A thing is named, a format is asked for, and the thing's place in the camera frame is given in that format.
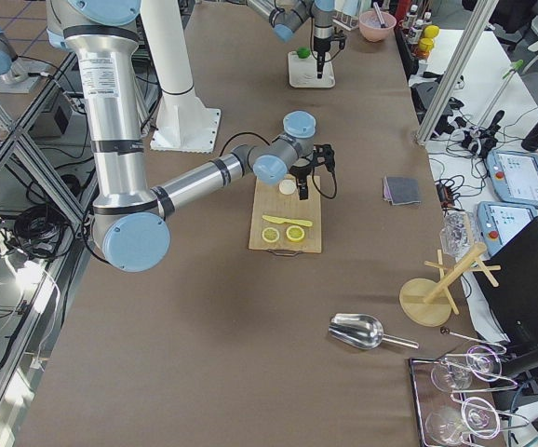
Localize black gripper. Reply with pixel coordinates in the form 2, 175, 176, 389
313, 25, 346, 79
289, 144, 335, 200

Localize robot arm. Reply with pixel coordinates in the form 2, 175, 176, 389
245, 0, 346, 79
47, 1, 317, 272

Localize pink bowl with ice cubes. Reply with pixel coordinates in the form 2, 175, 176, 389
358, 10, 397, 42

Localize metal tube in pink bowl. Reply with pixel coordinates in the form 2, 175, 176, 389
373, 2, 387, 29

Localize green lime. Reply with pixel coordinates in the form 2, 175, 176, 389
296, 47, 312, 60

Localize cream rectangular tray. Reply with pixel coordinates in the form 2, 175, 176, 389
288, 51, 335, 88

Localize yellow plastic knife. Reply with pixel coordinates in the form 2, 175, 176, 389
262, 214, 314, 227

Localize bamboo cutting board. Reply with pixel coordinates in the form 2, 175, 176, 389
249, 180, 322, 253

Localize lemon slice near edge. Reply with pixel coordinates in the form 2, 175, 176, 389
262, 227, 280, 244

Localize folded grey cloth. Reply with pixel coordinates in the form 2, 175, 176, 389
383, 176, 421, 205

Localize metal scoop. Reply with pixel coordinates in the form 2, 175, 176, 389
329, 313, 420, 350

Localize wooden mug tree stand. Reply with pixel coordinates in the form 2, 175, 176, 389
399, 242, 502, 327

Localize blue teach pendant near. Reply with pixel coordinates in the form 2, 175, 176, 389
477, 201, 537, 255

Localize blue teach pendant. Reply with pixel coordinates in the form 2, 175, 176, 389
486, 149, 538, 209
477, 201, 537, 255

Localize blue teach pendant far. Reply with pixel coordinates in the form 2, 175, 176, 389
486, 149, 538, 209

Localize wine glass upper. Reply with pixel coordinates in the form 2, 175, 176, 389
431, 345, 502, 393

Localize wine glass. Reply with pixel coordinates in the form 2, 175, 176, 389
431, 345, 502, 393
425, 397, 501, 446

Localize black monitor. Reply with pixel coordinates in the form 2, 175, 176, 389
475, 217, 538, 345

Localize wine glass lower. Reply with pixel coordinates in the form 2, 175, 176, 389
425, 397, 501, 446

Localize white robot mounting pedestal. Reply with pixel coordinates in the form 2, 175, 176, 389
141, 0, 221, 153

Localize aluminium frame post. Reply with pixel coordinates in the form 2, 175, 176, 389
416, 0, 498, 146

